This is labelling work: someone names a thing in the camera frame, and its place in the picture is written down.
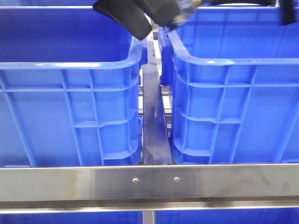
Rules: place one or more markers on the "blue plastic crate left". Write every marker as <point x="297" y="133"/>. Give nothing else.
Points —
<point x="69" y="89"/>

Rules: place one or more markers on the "blue plastic crate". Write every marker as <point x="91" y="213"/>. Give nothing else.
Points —
<point x="233" y="75"/>
<point x="69" y="89"/>

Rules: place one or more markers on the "blue crate rear left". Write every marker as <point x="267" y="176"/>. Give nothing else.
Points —
<point x="21" y="3"/>

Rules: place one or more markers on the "blue plastic crate right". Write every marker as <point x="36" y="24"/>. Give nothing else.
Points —
<point x="233" y="75"/>

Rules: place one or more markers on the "steel centre divider rail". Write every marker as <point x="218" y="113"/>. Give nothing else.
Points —
<point x="156" y="148"/>

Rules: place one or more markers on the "blue crate lower right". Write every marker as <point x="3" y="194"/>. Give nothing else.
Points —
<point x="233" y="216"/>

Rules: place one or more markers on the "stainless steel front rail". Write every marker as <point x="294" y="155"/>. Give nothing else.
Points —
<point x="156" y="187"/>

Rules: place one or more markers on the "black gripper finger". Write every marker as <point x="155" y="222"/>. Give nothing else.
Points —
<point x="160" y="11"/>
<point x="127" y="14"/>

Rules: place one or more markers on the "blue crate lower left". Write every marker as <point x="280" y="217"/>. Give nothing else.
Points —
<point x="122" y="217"/>

